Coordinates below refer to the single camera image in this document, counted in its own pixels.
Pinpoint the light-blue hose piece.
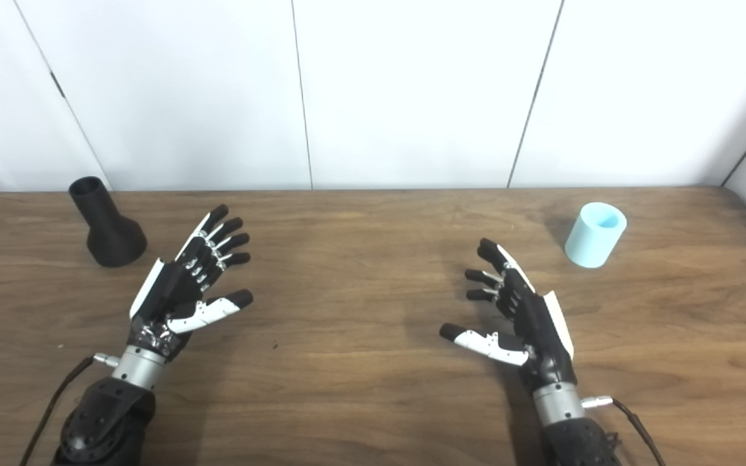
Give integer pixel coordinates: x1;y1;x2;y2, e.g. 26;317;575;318
565;202;627;269

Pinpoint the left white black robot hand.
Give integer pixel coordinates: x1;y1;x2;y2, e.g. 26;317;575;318
128;205;254;361

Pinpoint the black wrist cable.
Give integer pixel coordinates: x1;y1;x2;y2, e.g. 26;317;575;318
20;353;120;466
582;396;666;466

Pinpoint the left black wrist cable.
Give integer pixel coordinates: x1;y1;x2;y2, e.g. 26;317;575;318
20;353;120;466

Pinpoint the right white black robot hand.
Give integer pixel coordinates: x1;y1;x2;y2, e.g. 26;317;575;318
439;238;576;393

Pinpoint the black flared nozzle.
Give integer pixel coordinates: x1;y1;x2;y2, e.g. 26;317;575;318
69;176;148;268

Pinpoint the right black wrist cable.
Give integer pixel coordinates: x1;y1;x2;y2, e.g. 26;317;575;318
582;396;666;466

